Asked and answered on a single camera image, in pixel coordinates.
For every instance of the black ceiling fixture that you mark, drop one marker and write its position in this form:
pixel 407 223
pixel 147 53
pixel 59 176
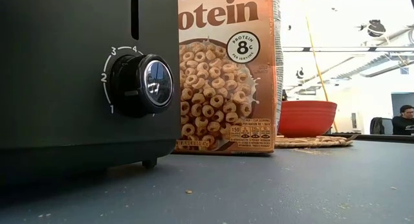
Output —
pixel 376 28
pixel 300 73

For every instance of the black and silver toaster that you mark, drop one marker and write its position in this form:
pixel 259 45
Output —
pixel 64 88

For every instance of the person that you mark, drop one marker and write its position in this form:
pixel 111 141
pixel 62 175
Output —
pixel 404 122

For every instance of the red bowl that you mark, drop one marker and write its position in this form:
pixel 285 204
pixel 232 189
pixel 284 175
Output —
pixel 307 118

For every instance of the protein cereal box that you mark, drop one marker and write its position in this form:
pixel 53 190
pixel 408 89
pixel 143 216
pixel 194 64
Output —
pixel 226 88

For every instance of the round woven placemat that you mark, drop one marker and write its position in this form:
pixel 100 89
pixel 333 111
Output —
pixel 310 142

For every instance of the black table frame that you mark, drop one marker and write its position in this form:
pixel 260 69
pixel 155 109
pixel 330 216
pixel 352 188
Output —
pixel 381 138

